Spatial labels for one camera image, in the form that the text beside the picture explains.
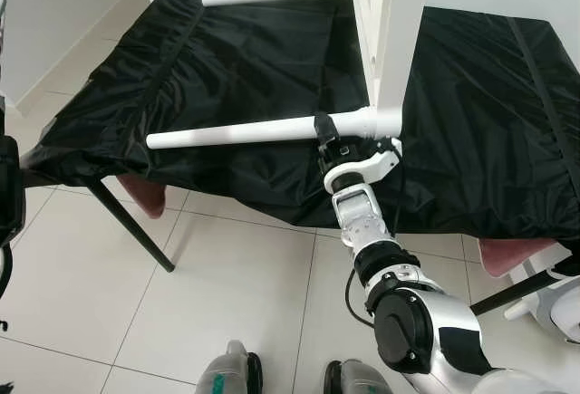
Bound black tablecloth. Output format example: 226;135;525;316
18;0;580;241

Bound pink plastic stool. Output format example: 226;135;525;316
478;235;561;279
116;174;169;220

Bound black metal table leg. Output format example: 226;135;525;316
469;267;558;316
86;177;176;273

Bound robot right leg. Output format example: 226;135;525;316
324;358;391;394

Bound robot leg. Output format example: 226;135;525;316
195;340;264;394
324;358;391;394

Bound robot left leg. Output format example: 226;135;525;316
195;340;264;394

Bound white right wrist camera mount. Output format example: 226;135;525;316
324;137;403;197

